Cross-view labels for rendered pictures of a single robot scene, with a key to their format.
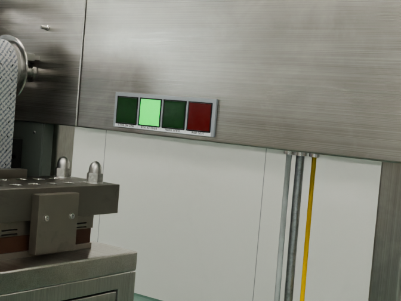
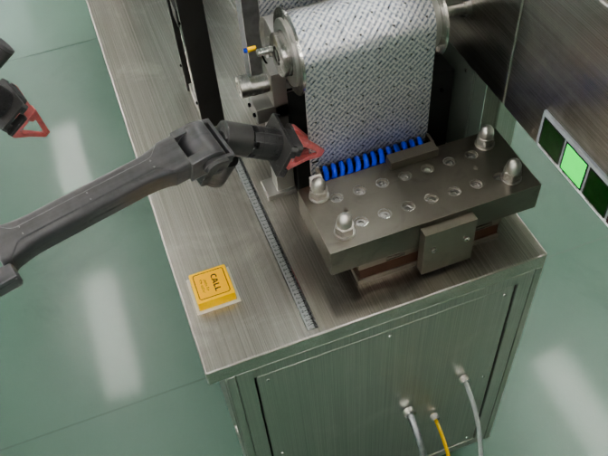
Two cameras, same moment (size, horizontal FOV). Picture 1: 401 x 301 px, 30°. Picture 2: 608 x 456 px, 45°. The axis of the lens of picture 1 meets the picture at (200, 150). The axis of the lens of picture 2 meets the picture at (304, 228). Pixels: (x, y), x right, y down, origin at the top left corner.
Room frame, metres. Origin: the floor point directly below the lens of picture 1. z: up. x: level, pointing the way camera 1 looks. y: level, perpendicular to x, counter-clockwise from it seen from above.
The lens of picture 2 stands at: (0.61, -0.03, 1.99)
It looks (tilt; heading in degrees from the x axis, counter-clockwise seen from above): 50 degrees down; 37
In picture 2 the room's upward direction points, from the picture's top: 5 degrees counter-clockwise
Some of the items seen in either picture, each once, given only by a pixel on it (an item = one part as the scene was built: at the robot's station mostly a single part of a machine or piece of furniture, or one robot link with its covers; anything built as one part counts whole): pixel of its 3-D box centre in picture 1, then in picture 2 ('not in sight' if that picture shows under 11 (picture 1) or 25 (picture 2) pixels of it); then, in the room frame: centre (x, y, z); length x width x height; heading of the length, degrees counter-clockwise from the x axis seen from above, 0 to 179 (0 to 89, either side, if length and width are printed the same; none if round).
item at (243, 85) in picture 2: not in sight; (243, 86); (1.37, 0.66, 1.18); 0.04 x 0.02 x 0.04; 54
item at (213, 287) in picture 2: not in sight; (212, 287); (1.13, 0.59, 0.91); 0.07 x 0.07 x 0.02; 54
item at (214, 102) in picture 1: (162, 113); (586, 178); (1.44, 0.08, 1.18); 0.25 x 0.01 x 0.07; 54
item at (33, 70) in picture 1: (18, 70); (448, 8); (1.65, 0.41, 1.25); 0.07 x 0.04 x 0.04; 144
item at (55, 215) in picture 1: (55, 222); (447, 244); (1.39, 0.26, 0.96); 0.10 x 0.03 x 0.11; 144
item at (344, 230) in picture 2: not in sight; (344, 223); (1.28, 0.40, 1.05); 0.04 x 0.04 x 0.04
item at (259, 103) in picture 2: not in sight; (270, 133); (1.40, 0.64, 1.05); 0.06 x 0.05 x 0.31; 144
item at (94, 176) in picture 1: (95, 172); (513, 168); (1.54, 0.21, 1.05); 0.04 x 0.04 x 0.04
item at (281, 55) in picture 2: not in sight; (281, 53); (1.40, 0.59, 1.25); 0.07 x 0.02 x 0.07; 54
